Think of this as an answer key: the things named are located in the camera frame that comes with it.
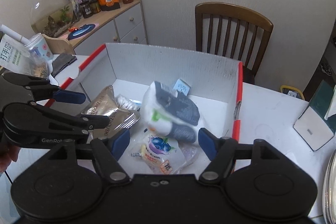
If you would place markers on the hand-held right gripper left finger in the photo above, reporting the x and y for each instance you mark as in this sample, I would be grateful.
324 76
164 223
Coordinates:
120 144

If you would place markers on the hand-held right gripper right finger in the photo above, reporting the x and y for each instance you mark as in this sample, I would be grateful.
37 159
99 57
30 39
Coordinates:
207 145

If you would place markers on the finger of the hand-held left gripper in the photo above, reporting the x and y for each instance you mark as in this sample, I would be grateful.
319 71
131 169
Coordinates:
78 121
69 97

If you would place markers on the gold foil snack packet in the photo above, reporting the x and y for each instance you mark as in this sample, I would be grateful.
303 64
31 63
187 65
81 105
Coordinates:
105 106

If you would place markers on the blueberry print candy packet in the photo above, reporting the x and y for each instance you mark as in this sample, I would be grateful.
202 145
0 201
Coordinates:
157 150

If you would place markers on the cotton swab pack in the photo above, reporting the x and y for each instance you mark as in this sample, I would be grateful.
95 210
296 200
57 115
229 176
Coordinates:
126 103

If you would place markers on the white plastic bag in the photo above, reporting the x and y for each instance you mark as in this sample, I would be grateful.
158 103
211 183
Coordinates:
157 119

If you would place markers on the small blue white carton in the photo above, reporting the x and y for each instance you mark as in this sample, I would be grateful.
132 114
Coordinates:
181 86

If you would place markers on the red cardboard box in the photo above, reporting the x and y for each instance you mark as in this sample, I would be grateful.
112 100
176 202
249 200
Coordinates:
183 66

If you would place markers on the marble pattern desktop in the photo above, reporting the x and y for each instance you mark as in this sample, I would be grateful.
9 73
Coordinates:
267 119

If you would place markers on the person's left hand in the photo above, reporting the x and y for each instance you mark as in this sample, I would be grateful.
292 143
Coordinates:
9 157

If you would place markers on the grey cloth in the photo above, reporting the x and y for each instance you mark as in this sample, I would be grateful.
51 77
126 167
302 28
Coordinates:
63 61

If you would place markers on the light wooden rack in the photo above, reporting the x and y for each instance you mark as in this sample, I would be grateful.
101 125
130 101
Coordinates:
61 44

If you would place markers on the floral print cup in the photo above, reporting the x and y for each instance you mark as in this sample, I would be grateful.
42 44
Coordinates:
43 48

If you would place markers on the blue round mouse pad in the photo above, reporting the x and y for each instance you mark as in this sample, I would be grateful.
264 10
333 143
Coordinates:
81 30

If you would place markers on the small red toy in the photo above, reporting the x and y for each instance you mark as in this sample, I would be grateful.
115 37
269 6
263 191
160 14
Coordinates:
73 29

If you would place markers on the white sunflower seed bag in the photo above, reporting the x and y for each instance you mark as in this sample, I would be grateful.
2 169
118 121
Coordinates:
11 56

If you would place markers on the round glass fish bowl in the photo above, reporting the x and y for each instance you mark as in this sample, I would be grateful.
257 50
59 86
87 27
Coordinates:
52 16

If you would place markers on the white rolled paper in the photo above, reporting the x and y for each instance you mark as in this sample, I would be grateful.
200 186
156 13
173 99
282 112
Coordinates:
13 33

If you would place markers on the dark glass jar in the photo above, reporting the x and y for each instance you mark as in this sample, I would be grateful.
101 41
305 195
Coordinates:
96 6
86 9

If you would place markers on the grey drawer cabinet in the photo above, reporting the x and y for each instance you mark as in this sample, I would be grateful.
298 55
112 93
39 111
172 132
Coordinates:
128 29

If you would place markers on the yellow black floor object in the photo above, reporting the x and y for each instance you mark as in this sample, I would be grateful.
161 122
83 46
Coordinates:
284 88

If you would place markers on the floral print packet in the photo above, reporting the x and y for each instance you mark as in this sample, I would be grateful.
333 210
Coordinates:
76 1

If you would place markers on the green white tissue box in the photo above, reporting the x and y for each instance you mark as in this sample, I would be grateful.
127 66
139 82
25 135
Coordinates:
312 127

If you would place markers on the brown wooden slat chair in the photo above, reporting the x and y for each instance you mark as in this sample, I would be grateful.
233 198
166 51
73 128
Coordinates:
233 10

